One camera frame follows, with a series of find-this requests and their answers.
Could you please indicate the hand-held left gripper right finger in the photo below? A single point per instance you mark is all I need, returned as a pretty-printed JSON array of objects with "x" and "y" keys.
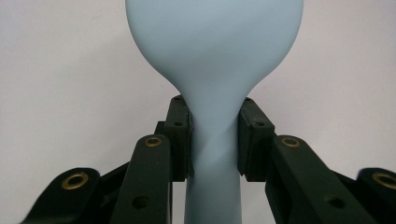
[{"x": 299, "y": 186}]

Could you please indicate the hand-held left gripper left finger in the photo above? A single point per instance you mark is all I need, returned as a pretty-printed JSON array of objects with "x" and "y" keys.
[{"x": 146, "y": 186}]

